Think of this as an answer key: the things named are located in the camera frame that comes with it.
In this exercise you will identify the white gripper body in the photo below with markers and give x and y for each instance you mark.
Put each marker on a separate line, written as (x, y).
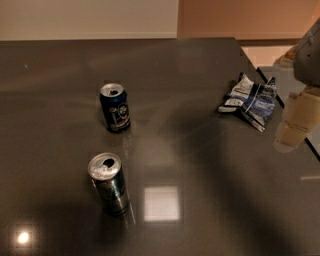
(308, 63)

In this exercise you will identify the silver redbull can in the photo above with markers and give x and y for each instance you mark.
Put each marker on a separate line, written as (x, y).
(105, 171)

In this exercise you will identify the dark blue soda can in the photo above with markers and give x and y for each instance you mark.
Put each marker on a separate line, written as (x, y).
(113, 99)

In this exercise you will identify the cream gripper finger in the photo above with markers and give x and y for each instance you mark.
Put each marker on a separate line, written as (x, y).
(300, 116)

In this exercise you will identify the crumpled blue white chip bag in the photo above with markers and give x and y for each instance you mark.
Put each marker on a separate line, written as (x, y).
(255, 101)

